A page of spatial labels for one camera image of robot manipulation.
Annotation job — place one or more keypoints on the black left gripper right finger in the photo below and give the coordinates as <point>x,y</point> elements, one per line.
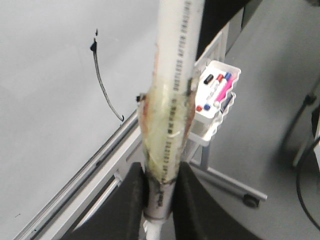
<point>197,216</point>

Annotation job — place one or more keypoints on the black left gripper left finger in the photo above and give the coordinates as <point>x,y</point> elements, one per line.
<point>120,217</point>

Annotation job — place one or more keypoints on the white black whiteboard marker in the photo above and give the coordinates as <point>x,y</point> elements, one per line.
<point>166,111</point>

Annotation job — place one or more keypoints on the white whiteboard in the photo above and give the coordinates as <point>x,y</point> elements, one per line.
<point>69,69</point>

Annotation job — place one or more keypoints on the black caster wheel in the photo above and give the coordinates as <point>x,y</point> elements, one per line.
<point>250,201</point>

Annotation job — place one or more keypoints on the red magnet in tray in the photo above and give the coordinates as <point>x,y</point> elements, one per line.
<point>199,108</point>

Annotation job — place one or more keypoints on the blue magnet in tray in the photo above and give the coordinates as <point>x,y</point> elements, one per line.
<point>207,107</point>

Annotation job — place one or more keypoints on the white plastic marker tray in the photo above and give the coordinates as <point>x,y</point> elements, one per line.
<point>214,99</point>

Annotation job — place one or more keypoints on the black capped marker in tray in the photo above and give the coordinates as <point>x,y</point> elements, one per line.
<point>208,79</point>

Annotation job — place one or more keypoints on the pink marker in tray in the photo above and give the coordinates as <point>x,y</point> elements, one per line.
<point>223,93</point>

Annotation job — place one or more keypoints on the red capped marker in tray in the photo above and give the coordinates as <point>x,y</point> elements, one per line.
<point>220,77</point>

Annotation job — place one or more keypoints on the blue capped marker in tray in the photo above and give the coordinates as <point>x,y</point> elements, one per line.
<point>228,76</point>

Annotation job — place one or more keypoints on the aluminium whiteboard tray rail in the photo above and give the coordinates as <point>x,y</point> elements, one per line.
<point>110,161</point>

